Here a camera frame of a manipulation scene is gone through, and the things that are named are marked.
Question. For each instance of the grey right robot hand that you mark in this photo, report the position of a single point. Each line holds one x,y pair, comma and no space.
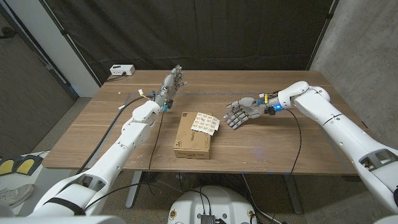
248,109

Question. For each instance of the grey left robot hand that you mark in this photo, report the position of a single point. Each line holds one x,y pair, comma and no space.
169,87

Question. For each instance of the white postage stamp sheet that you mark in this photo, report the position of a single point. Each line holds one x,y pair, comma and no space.
205,123

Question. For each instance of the brown cardboard package box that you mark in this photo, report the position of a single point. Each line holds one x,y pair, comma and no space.
189,143

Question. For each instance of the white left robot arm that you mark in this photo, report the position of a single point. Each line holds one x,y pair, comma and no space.
130,137

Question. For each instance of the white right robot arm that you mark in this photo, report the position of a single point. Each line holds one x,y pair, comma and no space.
342,130

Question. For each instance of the grey tape outline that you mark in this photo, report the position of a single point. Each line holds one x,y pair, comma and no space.
202,93

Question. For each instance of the white power strip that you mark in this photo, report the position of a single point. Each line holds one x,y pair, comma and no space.
121,69

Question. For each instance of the black backdrop curtain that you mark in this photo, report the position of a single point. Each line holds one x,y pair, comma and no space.
186,31

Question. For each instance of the black round fan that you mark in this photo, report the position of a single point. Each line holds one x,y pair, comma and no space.
150,177

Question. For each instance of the grey table leg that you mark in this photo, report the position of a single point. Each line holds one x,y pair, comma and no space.
293,196
133,189

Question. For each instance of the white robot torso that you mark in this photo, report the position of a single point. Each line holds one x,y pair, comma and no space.
214,202

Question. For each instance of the black backdrop stand pole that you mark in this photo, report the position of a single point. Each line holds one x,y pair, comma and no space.
323,29
70,45

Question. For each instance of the black and yellow foot pedal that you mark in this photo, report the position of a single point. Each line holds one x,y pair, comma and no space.
25,166

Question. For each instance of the white sneaker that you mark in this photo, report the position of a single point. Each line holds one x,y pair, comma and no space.
15,196

